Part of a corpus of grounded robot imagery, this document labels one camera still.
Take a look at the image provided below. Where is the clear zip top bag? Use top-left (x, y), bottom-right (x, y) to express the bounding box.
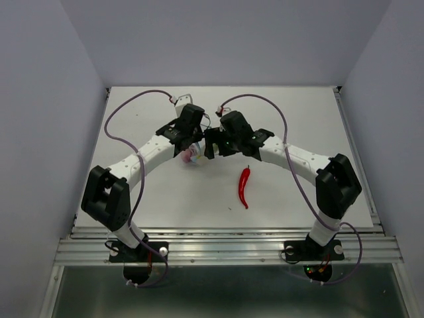
top-left (180, 141), bottom-right (208, 166)

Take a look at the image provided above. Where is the purple onion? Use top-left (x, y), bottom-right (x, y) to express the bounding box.
top-left (181, 149), bottom-right (196, 164)

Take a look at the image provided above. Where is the red chili pepper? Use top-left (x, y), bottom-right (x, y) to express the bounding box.
top-left (238, 166), bottom-right (250, 209)

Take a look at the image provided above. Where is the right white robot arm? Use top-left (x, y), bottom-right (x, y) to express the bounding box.
top-left (204, 111), bottom-right (362, 258)

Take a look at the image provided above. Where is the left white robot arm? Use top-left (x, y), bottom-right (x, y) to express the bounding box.
top-left (81, 104), bottom-right (205, 261)

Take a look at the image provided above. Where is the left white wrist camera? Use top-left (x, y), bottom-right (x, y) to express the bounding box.
top-left (174, 94), bottom-right (193, 117)

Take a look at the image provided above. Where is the aluminium rail frame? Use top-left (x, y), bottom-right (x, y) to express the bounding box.
top-left (39, 85), bottom-right (418, 318)

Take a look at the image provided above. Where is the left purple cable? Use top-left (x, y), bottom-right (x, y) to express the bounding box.
top-left (104, 89), bottom-right (178, 288)

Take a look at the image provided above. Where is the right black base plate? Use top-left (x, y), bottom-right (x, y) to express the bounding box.
top-left (283, 239), bottom-right (345, 262)

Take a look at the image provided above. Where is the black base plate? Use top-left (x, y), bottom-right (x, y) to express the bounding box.
top-left (283, 239), bottom-right (345, 262)
top-left (105, 240), bottom-right (169, 263)

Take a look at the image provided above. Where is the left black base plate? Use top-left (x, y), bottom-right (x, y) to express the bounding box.
top-left (105, 240), bottom-right (169, 263)

